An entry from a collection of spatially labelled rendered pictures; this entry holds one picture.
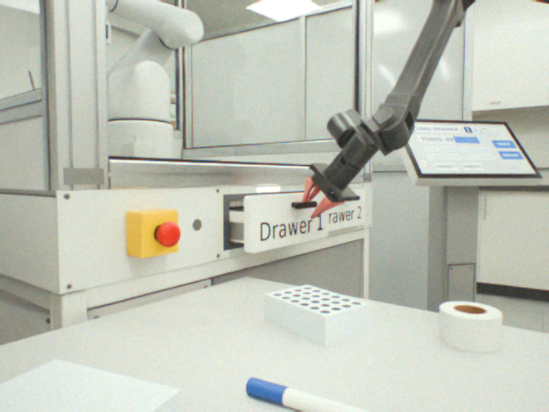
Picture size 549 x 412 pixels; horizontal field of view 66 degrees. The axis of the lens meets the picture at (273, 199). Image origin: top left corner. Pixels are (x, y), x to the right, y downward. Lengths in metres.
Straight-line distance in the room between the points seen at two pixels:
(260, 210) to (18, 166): 0.41
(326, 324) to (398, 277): 2.13
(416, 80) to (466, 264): 1.09
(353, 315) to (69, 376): 0.33
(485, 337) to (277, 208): 0.46
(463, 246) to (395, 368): 1.36
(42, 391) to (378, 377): 0.30
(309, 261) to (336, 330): 0.61
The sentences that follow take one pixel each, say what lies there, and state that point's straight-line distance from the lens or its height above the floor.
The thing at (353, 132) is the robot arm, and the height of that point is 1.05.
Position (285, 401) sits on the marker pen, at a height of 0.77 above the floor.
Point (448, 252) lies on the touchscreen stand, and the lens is 1.80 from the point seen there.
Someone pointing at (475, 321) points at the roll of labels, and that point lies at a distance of 0.56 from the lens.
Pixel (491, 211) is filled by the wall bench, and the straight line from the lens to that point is 3.81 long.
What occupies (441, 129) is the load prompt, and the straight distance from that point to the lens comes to 1.82.
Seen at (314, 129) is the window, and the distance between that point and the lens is 1.14.
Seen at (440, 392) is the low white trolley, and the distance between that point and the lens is 0.46.
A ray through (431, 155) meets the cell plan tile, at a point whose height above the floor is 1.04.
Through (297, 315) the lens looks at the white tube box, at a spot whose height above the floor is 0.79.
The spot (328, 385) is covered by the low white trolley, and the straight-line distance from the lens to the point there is 0.45.
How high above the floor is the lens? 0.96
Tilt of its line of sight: 3 degrees down
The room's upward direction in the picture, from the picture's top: straight up
